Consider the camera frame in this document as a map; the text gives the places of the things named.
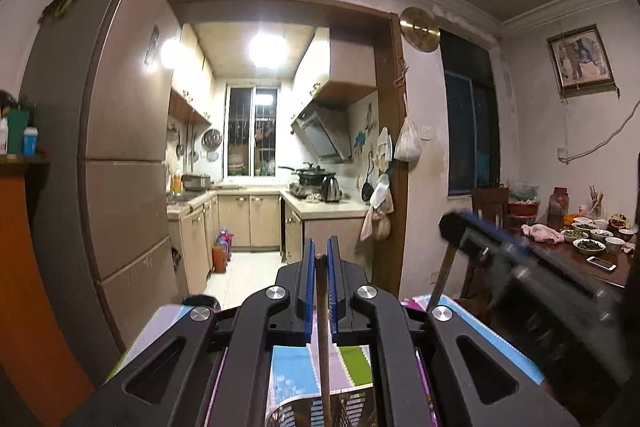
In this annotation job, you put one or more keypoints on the steel cooking pot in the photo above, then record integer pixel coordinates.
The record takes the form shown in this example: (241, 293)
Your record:
(196, 183)

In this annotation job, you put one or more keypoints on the wooden chopstick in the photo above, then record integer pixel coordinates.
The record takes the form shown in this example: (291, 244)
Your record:
(440, 282)
(324, 357)

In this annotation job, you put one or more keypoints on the red bowl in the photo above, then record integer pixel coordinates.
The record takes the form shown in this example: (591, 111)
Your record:
(524, 208)

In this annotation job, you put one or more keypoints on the dark window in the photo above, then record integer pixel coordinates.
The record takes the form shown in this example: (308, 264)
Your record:
(470, 117)

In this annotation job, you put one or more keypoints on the grey refrigerator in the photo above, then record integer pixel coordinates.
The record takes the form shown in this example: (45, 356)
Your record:
(125, 132)

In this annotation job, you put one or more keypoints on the black wok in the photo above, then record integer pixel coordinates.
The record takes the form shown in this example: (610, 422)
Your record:
(310, 174)

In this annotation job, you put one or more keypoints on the beige wall cabinet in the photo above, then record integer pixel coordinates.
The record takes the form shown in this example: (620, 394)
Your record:
(192, 77)
(340, 62)

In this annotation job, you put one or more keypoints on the floral striped tablecloth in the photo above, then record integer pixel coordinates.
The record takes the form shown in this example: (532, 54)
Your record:
(352, 362)

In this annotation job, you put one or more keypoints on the wooden chair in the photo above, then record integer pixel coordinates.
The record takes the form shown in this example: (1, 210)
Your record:
(490, 212)

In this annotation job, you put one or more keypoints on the white wall switch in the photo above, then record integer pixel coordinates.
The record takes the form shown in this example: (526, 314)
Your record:
(425, 132)

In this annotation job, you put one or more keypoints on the hanging steel colander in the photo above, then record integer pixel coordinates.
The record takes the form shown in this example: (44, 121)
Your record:
(212, 144)

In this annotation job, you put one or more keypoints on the jar with red lid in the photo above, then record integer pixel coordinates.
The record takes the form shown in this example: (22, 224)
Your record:
(558, 204)

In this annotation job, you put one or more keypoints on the hanging white plastic bag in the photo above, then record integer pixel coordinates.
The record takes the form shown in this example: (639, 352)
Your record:
(409, 144)

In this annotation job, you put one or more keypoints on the paper sheet on refrigerator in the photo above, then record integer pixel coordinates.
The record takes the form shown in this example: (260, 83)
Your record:
(152, 47)

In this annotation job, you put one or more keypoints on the golden wall clock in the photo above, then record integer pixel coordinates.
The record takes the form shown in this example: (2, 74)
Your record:
(420, 29)

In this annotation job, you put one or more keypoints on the hanging black pan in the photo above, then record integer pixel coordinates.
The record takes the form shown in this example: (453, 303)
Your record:
(367, 189)

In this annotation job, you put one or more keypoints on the white smartphone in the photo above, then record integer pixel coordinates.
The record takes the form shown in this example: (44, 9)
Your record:
(601, 263)

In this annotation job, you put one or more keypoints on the steel range hood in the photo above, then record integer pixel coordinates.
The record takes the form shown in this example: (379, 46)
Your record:
(322, 132)

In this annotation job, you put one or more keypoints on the hanging towels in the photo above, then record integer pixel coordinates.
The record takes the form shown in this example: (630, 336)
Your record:
(379, 207)

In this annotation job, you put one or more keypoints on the pink cloth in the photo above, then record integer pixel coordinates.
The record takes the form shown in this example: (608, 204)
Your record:
(542, 233)

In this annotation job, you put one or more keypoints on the wooden dining table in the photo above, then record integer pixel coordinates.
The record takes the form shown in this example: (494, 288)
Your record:
(565, 264)

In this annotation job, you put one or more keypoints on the orange wooden cabinet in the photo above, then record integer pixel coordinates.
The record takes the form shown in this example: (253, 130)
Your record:
(25, 257)

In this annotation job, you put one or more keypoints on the blue bottle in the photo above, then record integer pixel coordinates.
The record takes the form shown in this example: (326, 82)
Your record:
(30, 143)

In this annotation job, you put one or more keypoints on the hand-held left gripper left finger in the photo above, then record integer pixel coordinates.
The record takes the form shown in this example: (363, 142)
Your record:
(310, 302)

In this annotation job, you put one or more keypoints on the barred kitchen window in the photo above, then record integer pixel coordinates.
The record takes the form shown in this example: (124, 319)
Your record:
(252, 132)

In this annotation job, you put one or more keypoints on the oil bottles with red caps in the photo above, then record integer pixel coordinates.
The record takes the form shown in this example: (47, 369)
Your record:
(222, 254)

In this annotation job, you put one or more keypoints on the white bottle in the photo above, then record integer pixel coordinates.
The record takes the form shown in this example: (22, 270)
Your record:
(3, 137)

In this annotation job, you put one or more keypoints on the framed picture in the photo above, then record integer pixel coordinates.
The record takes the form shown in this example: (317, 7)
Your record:
(580, 59)

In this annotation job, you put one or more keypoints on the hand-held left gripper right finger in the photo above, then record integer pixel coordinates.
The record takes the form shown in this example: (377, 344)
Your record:
(333, 302)

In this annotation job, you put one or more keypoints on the round ceiling light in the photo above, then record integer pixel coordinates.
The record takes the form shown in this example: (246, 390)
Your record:
(270, 49)

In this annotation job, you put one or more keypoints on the group of white bowls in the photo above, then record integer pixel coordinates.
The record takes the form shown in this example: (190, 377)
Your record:
(590, 246)

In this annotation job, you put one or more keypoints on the cup of chopsticks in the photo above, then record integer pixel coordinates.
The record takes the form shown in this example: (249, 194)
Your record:
(596, 204)

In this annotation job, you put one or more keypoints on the kitchen counter unit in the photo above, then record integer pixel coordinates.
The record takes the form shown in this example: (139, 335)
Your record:
(250, 222)

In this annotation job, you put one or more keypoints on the steel electric kettle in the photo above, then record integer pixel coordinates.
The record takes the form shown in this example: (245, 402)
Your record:
(331, 189)

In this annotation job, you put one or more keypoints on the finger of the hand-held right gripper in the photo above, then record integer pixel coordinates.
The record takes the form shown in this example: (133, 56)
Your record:
(480, 232)

